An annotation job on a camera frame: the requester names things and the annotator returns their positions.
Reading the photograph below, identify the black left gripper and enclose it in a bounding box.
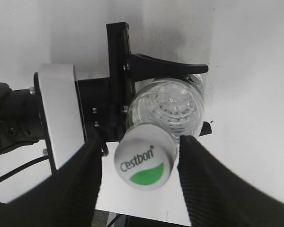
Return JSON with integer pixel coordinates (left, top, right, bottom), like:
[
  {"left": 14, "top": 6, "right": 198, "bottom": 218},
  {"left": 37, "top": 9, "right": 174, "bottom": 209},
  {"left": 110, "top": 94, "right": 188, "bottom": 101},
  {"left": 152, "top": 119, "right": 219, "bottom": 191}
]
[{"left": 78, "top": 22, "right": 208, "bottom": 142}]

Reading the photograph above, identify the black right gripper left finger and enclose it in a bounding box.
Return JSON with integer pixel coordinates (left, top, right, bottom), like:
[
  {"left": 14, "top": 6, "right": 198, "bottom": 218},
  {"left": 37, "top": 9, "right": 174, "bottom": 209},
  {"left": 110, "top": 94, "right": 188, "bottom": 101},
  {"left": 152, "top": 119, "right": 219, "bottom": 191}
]
[{"left": 0, "top": 134, "right": 102, "bottom": 227}]

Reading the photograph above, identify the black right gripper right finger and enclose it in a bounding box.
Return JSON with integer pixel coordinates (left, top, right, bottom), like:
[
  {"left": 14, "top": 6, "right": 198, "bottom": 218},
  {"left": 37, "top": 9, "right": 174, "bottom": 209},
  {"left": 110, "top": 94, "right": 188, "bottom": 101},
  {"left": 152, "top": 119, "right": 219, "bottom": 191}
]
[{"left": 178, "top": 136, "right": 284, "bottom": 227}]

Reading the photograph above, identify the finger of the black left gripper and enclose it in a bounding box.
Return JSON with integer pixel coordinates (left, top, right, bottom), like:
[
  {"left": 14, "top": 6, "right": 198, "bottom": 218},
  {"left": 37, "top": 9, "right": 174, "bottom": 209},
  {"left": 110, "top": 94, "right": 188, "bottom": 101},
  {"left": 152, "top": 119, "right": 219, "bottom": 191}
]
[{"left": 199, "top": 121, "right": 212, "bottom": 137}]

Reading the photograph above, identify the clear Cestbon water bottle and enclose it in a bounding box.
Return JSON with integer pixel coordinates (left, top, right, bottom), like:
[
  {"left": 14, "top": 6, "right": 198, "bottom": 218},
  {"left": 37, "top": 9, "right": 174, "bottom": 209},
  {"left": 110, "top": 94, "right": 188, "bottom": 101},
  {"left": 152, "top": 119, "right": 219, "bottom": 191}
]
[{"left": 126, "top": 74, "right": 204, "bottom": 139}]

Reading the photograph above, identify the white green bottle cap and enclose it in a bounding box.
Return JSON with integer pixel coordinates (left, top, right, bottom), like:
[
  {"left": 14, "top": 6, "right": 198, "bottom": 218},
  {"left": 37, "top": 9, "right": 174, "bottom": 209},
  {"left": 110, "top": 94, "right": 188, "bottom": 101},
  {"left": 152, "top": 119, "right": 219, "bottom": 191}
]
[{"left": 114, "top": 123, "right": 177, "bottom": 191}]

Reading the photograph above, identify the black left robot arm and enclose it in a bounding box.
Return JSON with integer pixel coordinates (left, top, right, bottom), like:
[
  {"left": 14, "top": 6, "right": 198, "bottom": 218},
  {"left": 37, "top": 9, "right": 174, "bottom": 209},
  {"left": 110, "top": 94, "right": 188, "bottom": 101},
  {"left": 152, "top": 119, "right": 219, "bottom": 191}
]
[{"left": 0, "top": 22, "right": 208, "bottom": 155}]

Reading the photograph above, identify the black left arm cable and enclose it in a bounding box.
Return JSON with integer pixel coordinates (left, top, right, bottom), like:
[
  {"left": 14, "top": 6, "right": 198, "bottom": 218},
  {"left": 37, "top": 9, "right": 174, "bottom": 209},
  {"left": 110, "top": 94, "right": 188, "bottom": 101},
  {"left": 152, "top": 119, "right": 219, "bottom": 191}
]
[{"left": 0, "top": 156, "right": 50, "bottom": 187}]

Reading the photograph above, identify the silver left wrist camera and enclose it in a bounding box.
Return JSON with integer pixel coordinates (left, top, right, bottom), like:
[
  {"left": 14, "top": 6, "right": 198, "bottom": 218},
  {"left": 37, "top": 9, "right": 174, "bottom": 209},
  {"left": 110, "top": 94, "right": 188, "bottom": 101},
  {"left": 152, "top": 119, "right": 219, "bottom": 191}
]
[{"left": 35, "top": 63, "right": 86, "bottom": 171}]

